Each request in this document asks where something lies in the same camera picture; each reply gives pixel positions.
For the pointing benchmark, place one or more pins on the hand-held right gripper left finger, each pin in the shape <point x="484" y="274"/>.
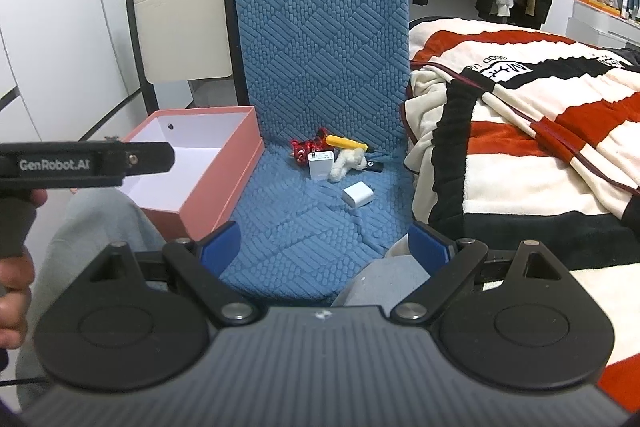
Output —
<point x="222" y="243"/>

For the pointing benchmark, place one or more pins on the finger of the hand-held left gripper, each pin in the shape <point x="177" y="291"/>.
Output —
<point x="150" y="157"/>

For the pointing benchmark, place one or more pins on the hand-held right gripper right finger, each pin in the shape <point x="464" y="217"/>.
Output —
<point x="429" y="247"/>

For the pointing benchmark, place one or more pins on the pink cardboard box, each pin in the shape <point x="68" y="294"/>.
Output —
<point x="200" y="202"/>

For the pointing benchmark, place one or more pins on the plain white charger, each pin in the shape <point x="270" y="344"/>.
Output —
<point x="358" y="196"/>

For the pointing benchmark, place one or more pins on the white plush toy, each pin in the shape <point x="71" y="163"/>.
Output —
<point x="345" y="164"/>

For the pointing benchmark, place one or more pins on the yellow screwdriver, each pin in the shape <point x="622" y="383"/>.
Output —
<point x="345" y="142"/>

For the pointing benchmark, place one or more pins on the person's left hand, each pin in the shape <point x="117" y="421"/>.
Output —
<point x="14" y="279"/>

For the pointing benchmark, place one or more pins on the person's right leg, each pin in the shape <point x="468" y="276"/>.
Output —
<point x="385" y="279"/>

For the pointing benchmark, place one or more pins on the black flat stick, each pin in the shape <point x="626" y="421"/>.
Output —
<point x="374" y="166"/>

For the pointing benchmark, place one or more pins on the white charger with grey label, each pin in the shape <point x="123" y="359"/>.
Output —
<point x="320" y="166"/>

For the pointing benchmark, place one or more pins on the red toy figure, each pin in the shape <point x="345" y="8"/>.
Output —
<point x="305" y="149"/>

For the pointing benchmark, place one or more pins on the cream folding chair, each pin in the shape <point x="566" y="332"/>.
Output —
<point x="180" y="22"/>

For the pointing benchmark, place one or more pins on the white wardrobe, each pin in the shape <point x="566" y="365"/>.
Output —
<point x="55" y="17"/>

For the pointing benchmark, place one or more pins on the red white black striped blanket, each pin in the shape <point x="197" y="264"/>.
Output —
<point x="530" y="132"/>

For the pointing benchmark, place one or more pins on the blue quilted bed cover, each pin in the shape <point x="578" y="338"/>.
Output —
<point x="320" y="32"/>

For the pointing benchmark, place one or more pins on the white dresser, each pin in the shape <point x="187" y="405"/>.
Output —
<point x="600" y="24"/>

